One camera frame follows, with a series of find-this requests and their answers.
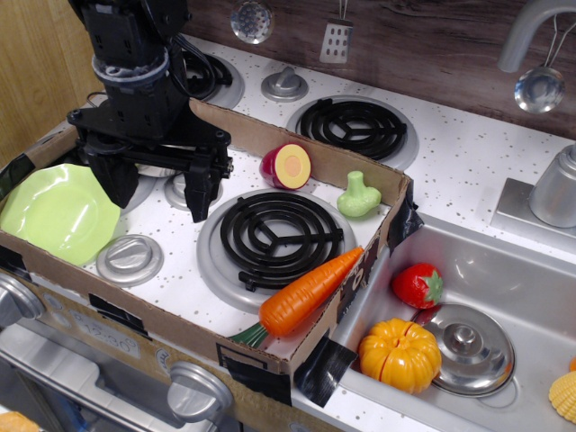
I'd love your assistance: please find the halved purple toy fruit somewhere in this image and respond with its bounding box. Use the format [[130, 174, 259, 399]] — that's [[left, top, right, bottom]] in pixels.
[[259, 143, 311, 190]]

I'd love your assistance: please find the black front right burner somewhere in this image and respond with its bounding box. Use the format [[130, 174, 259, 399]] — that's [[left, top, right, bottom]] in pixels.
[[196, 189, 357, 313]]

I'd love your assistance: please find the yellow toy corn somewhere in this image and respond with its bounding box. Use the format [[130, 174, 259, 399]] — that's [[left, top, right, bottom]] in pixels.
[[548, 371, 576, 423]]

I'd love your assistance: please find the silver oven knob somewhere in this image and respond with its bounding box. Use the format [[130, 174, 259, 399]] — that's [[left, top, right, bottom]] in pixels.
[[0, 273, 45, 328], [167, 361, 233, 423]]

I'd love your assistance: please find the silver knob back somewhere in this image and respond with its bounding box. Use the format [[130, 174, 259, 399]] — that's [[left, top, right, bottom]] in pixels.
[[261, 67, 309, 103]]

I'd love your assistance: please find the grey toy faucet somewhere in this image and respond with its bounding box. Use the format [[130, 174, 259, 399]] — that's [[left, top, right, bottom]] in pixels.
[[491, 1, 575, 250]]

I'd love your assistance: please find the black back right burner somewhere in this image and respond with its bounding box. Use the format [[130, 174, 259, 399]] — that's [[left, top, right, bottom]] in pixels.
[[287, 95, 419, 170]]

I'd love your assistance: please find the silver toy sink basin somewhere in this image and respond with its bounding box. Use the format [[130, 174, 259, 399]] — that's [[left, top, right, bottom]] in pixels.
[[334, 217, 575, 431]]

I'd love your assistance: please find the light green plastic plate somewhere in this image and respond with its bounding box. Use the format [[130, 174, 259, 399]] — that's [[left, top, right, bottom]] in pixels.
[[1, 164, 121, 266]]

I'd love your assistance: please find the silver knob centre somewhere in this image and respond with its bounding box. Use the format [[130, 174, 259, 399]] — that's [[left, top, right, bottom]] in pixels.
[[163, 173, 224, 212]]

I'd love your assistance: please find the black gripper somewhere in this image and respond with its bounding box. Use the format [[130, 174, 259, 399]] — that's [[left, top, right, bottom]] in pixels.
[[67, 62, 233, 223]]

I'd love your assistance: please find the orange toy pumpkin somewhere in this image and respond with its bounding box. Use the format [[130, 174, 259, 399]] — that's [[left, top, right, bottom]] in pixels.
[[358, 318, 442, 394]]

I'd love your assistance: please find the black back left burner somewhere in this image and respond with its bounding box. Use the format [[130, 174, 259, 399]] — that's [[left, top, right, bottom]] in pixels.
[[183, 51, 245, 109]]

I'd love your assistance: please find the brown cardboard fence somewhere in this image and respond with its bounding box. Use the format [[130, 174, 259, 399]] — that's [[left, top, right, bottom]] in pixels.
[[1, 101, 412, 401]]

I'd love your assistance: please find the silver oven door handle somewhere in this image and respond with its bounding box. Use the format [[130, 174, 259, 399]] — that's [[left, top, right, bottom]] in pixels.
[[1, 344, 175, 431]]

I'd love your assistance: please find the hanging silver ladle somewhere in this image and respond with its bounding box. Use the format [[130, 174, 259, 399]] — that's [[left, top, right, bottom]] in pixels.
[[514, 16, 575, 114]]

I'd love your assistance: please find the stainless steel pot lid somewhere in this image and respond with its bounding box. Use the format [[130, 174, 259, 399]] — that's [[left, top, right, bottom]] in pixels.
[[412, 302, 516, 398]]

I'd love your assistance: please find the silver oven knob right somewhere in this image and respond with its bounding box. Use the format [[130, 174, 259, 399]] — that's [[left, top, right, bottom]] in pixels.
[[167, 361, 233, 423]]

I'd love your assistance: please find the red toy strawberry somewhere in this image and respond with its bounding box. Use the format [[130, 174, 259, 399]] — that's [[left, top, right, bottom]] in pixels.
[[391, 263, 444, 310]]

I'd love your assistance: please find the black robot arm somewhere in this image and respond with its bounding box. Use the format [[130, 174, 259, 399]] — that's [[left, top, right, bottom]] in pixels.
[[67, 1, 232, 222]]

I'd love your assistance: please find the silver knob front left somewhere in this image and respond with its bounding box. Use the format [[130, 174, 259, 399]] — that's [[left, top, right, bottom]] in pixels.
[[95, 234, 164, 288]]

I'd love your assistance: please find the orange toy food corner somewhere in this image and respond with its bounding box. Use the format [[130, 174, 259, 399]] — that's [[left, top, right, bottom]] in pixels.
[[0, 411, 40, 432]]

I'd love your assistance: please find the silver oven knob left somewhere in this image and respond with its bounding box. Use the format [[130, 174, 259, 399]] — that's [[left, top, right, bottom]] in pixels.
[[0, 273, 45, 328]]

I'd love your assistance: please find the black burner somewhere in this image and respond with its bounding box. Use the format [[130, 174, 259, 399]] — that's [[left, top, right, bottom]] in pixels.
[[287, 95, 419, 170], [196, 189, 357, 313], [183, 51, 245, 109]]

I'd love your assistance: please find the light green toy broccoli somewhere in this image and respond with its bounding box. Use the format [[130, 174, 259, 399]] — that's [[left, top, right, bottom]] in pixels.
[[337, 171, 382, 218]]

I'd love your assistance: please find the hanging silver strainer spoon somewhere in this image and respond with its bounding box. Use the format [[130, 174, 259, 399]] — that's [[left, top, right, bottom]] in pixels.
[[230, 1, 275, 45]]

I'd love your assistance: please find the orange toy carrot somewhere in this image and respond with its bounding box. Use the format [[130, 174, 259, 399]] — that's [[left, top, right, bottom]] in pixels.
[[230, 247, 364, 347]]

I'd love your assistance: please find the hanging silver slotted spatula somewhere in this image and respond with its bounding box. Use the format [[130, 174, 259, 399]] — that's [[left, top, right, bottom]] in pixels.
[[319, 1, 354, 65]]

